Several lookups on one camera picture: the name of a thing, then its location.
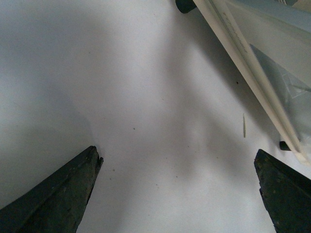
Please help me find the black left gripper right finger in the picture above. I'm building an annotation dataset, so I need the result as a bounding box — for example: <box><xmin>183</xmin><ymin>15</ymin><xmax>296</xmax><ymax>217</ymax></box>
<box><xmin>254</xmin><ymin>149</ymin><xmax>311</xmax><ymax>233</ymax></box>

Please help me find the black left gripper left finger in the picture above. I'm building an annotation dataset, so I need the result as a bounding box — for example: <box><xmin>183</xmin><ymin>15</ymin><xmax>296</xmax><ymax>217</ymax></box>
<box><xmin>0</xmin><ymin>146</ymin><xmax>104</xmax><ymax>233</ymax></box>

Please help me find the cream Toshiba toaster oven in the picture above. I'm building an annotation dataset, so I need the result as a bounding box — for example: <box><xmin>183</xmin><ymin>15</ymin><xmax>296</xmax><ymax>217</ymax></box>
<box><xmin>175</xmin><ymin>0</ymin><xmax>311</xmax><ymax>165</ymax></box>

